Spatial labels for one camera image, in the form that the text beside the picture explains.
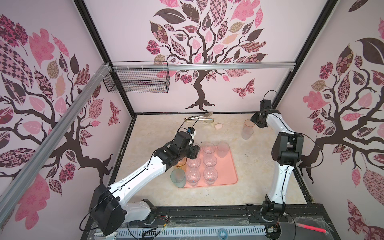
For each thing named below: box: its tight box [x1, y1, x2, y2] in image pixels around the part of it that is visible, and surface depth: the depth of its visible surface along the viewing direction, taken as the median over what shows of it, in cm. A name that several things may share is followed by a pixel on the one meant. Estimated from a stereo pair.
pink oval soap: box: [214, 123, 224, 130], surface depth 112 cm
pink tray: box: [184, 146, 238, 188], surface depth 90 cm
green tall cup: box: [170, 168, 186, 188], surface depth 83 cm
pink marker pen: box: [295, 222, 327, 234], surface depth 71 cm
